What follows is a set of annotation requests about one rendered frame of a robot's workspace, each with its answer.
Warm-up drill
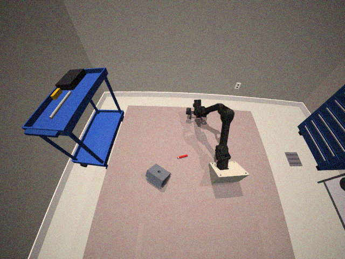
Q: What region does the light grey panel with hole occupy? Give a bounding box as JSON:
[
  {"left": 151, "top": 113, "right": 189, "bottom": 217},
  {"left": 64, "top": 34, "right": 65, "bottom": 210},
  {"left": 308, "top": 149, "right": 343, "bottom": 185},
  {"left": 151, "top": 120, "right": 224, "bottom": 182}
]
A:
[{"left": 146, "top": 164, "right": 170, "bottom": 189}]

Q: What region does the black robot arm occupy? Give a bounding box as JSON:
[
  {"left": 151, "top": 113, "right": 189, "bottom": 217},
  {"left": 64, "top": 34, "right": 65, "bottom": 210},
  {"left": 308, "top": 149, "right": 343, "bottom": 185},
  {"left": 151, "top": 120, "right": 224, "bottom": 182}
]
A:
[{"left": 193, "top": 99, "right": 234, "bottom": 170}]

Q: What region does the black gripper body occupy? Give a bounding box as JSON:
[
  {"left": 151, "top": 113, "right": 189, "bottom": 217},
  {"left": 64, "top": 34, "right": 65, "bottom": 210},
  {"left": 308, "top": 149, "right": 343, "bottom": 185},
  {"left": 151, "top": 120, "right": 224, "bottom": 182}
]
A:
[{"left": 186, "top": 107, "right": 195, "bottom": 115}]

